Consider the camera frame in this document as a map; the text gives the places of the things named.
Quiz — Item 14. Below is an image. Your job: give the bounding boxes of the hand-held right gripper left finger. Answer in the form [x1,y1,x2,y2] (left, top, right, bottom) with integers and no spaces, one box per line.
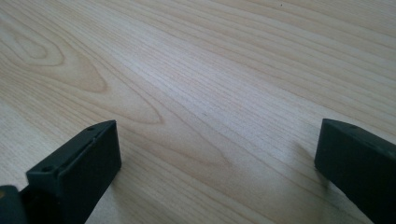
[19,119,122,224]

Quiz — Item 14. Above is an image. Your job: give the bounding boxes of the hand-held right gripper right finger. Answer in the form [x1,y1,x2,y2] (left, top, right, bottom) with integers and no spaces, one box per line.
[314,118,396,224]

